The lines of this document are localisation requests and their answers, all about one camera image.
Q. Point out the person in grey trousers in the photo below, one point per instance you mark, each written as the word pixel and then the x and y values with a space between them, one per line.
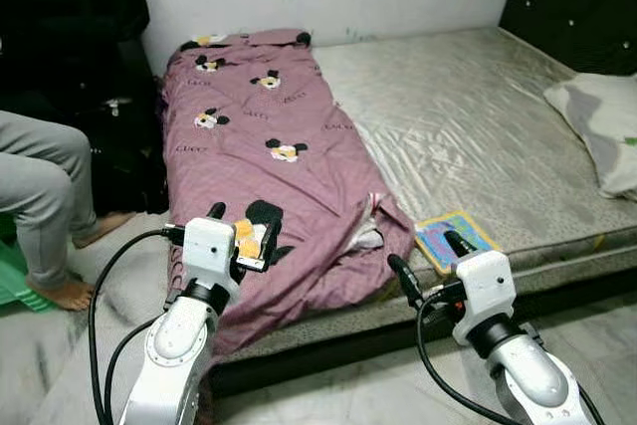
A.
pixel 40 176

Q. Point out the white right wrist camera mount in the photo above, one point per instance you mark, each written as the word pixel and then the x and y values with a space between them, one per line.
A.
pixel 483 291

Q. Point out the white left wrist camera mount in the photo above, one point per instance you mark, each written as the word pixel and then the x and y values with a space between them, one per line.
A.
pixel 209 251

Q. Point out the black tufted headboard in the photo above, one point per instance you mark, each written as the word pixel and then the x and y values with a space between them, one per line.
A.
pixel 577 7

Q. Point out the purple cartoon print blanket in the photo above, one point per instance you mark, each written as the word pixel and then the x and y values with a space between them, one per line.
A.
pixel 259 146

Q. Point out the white pillow green print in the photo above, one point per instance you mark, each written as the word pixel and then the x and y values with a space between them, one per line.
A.
pixel 602 126

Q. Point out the yellow bordered blue book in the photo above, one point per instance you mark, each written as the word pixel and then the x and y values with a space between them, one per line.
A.
pixel 426 238

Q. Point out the grey patterned mattress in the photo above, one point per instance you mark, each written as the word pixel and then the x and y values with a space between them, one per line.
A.
pixel 468 126

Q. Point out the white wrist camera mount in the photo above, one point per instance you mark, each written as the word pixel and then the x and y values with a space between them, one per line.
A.
pixel 209 251
pixel 483 291

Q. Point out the green plastic stool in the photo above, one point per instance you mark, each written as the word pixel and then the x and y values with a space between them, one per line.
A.
pixel 15 281

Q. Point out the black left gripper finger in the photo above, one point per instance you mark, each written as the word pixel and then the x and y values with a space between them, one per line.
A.
pixel 215 212
pixel 272 238

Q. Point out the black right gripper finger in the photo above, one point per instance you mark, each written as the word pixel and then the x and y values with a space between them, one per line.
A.
pixel 405 282
pixel 458 245

